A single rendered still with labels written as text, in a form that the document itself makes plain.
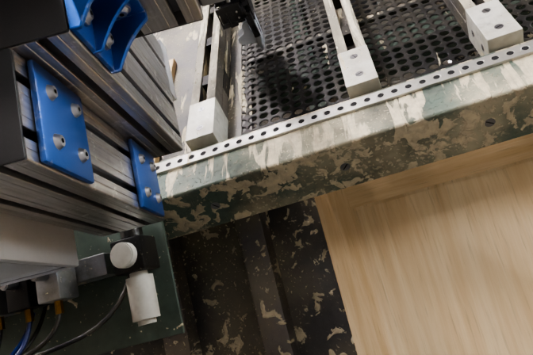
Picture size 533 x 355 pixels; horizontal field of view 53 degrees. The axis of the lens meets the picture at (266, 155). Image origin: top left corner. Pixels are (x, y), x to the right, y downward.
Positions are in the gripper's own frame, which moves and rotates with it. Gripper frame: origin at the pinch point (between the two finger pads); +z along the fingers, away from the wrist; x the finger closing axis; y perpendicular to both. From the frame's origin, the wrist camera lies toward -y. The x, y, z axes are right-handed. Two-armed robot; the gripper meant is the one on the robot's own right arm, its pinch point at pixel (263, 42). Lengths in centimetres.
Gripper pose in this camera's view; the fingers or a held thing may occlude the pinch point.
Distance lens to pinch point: 137.2
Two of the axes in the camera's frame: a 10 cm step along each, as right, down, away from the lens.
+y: -9.3, 3.1, 1.9
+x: 0.5, 6.3, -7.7
